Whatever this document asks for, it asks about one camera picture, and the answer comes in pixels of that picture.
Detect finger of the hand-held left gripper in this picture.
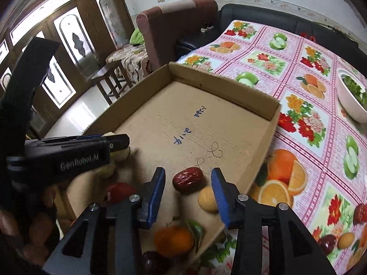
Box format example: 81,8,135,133
40,133,114,144
106,134,130,153

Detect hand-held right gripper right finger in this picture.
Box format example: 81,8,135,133
211,168,336,275

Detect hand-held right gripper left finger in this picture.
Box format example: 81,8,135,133
43,167,166,275

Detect tan longan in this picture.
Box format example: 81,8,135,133
198,186,220,213
338,233,355,250

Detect red tomato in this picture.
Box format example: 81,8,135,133
107,182,136,205

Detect red date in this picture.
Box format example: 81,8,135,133
353,203,367,225
172,167,205,192

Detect orange with green leaf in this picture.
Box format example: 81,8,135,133
154,219,205,258

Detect shallow cardboard box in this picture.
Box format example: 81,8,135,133
57,61,281,255

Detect dark purple plum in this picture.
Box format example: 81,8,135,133
142,250,172,275
318,234,337,256

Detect person's left hand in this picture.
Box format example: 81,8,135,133
0,189,59,267

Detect wooden stool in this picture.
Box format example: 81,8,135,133
91,60,134,105

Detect patterned seat cover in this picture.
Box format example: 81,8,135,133
106,44,152,82

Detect green cushion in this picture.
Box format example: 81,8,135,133
130,29,147,46

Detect wooden glass panel door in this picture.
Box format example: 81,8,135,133
0,0,135,138

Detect brown armchair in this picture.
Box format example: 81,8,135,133
136,0,219,75

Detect white bowl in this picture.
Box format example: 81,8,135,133
337,68,367,124

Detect green leafy vegetables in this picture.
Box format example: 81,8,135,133
342,74,367,106

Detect black leather sofa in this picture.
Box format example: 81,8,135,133
176,3,367,63

